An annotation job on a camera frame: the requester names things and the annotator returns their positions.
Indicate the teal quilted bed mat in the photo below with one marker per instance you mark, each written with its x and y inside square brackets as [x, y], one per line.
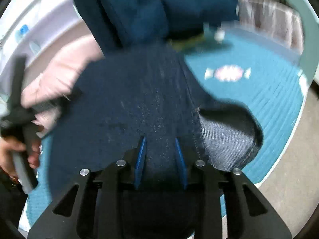
[247, 69]

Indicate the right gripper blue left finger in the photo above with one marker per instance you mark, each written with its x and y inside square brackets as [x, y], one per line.
[90, 205]

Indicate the navy yellow puffer jacket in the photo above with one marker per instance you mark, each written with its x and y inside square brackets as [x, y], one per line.
[117, 24]

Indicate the mint green bunk bed frame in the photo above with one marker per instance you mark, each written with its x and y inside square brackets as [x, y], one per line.
[226, 79]

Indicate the blue box on shelf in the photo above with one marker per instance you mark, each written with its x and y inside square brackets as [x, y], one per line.
[21, 32]

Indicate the lilac wall shelf unit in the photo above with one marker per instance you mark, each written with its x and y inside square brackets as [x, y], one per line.
[47, 21]

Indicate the dark denim jacket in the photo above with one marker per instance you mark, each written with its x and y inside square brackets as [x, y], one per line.
[150, 92]

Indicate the pink folded quilt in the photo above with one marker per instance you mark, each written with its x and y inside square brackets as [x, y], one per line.
[63, 70]

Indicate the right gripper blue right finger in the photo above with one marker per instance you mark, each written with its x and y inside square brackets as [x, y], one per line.
[248, 213]

